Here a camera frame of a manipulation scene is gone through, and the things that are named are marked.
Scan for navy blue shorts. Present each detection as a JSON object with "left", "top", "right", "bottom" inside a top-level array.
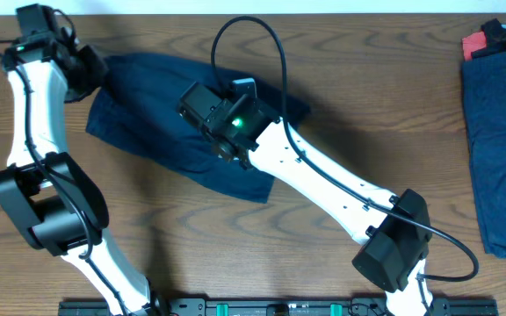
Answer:
[{"left": 84, "top": 52, "right": 312, "bottom": 205}]

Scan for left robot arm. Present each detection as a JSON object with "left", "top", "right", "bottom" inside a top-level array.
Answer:
[{"left": 0, "top": 4, "right": 162, "bottom": 315}]

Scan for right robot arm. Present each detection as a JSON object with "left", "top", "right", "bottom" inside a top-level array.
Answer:
[{"left": 177, "top": 80, "right": 433, "bottom": 315}]

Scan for red cloth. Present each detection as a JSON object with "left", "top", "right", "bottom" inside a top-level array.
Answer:
[{"left": 461, "top": 32, "right": 487, "bottom": 61}]

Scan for navy blue folded garment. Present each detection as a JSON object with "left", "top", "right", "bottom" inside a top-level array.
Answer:
[{"left": 461, "top": 52, "right": 506, "bottom": 259}]

